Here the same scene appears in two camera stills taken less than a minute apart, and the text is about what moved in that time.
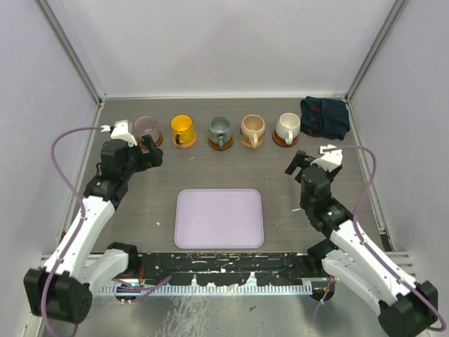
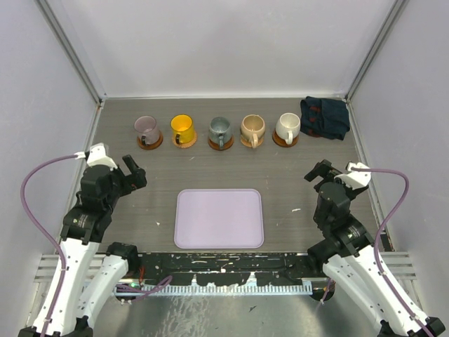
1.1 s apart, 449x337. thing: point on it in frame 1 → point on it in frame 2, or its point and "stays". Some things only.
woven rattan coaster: [184, 145] stays
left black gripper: [146, 160] → [132, 181]
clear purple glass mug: [146, 125] stays
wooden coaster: [215, 146] stays
